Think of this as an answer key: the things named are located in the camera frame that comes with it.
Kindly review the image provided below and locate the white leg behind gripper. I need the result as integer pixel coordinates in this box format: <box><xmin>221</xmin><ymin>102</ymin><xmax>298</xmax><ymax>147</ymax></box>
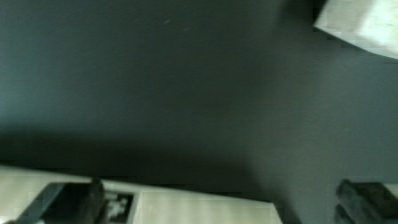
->
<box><xmin>314</xmin><ymin>0</ymin><xmax>398</xmax><ymax>60</ymax></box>

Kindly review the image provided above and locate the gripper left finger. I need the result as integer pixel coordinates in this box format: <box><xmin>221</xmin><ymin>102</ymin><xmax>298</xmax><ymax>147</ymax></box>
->
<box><xmin>15</xmin><ymin>179</ymin><xmax>106</xmax><ymax>224</ymax></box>

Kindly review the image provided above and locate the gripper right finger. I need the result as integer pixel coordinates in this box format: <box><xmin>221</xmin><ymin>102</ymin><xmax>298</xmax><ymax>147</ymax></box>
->
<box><xmin>333</xmin><ymin>179</ymin><xmax>398</xmax><ymax>224</ymax></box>

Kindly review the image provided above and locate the white square tabletop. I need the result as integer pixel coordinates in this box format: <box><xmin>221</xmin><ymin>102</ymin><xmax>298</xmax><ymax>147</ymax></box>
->
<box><xmin>0</xmin><ymin>165</ymin><xmax>282</xmax><ymax>224</ymax></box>

